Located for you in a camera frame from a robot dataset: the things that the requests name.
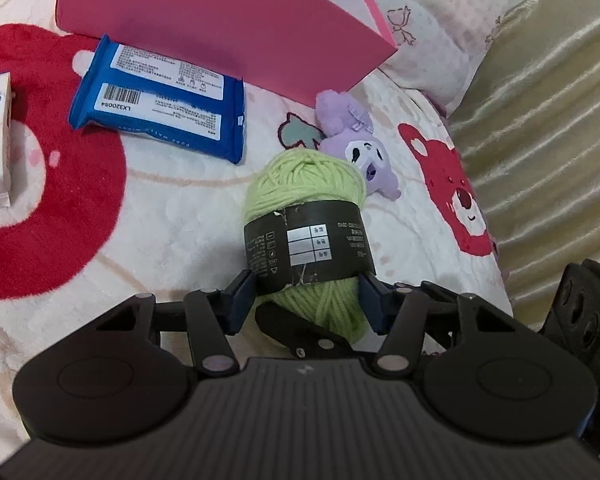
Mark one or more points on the pink cardboard box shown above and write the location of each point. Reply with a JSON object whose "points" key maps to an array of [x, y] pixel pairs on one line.
{"points": [[205, 20]]}

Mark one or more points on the bear printed blanket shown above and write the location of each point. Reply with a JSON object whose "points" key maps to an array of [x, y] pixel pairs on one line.
{"points": [[155, 220]]}

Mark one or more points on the purple plush toy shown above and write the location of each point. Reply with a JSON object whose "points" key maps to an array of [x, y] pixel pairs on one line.
{"points": [[375, 160]]}

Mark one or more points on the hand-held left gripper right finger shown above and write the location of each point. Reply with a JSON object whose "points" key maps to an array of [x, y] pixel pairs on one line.
{"points": [[375, 305]]}

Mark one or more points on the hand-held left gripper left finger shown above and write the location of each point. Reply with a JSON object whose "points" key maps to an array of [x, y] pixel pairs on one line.
{"points": [[240, 305]]}

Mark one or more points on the blue wet wipes packet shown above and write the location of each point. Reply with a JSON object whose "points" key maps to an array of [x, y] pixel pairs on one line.
{"points": [[160, 95]]}

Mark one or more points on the pink patterned pillow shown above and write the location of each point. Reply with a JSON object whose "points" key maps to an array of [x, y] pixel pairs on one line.
{"points": [[440, 50]]}

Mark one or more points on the green yarn ball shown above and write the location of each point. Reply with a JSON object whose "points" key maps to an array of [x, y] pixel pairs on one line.
{"points": [[300, 180]]}

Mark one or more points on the gold satin cloth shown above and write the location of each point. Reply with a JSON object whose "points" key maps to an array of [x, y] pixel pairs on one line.
{"points": [[540, 135]]}

